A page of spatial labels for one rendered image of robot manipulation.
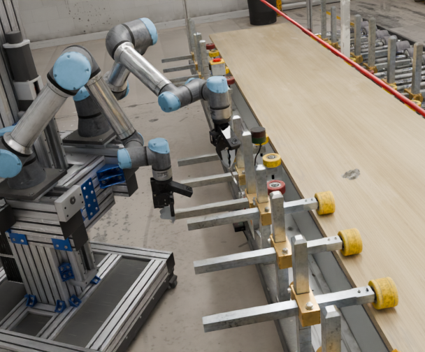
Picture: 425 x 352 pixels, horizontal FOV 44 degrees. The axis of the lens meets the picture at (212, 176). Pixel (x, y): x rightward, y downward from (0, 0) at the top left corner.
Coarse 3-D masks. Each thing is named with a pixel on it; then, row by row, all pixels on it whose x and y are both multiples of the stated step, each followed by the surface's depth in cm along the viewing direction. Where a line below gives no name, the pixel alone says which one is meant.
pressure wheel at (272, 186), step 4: (272, 180) 212; (276, 180) 212; (268, 184) 209; (272, 184) 210; (276, 184) 209; (280, 184) 209; (284, 184) 208; (268, 188) 207; (272, 188) 207; (276, 188) 206; (280, 188) 206; (284, 188) 208; (268, 192) 208; (284, 192) 209
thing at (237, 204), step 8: (232, 200) 211; (240, 200) 210; (184, 208) 210; (192, 208) 209; (200, 208) 209; (208, 208) 208; (216, 208) 209; (224, 208) 209; (232, 208) 210; (240, 208) 210; (176, 216) 208; (184, 216) 208; (192, 216) 209
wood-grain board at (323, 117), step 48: (240, 48) 409; (288, 48) 392; (288, 96) 299; (336, 96) 290; (384, 96) 281; (288, 144) 243; (336, 144) 236; (384, 144) 230; (336, 192) 199; (384, 192) 195; (384, 240) 169; (384, 336) 134
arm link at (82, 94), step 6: (84, 90) 235; (78, 96) 236; (84, 96) 236; (90, 96) 237; (78, 102) 237; (84, 102) 237; (90, 102) 238; (78, 108) 239; (84, 108) 238; (90, 108) 239; (96, 108) 241; (78, 114) 241; (84, 114) 239; (90, 114) 240
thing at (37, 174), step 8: (32, 160) 203; (24, 168) 201; (32, 168) 203; (40, 168) 206; (16, 176) 201; (24, 176) 202; (32, 176) 203; (40, 176) 205; (8, 184) 205; (16, 184) 202; (24, 184) 202; (32, 184) 203
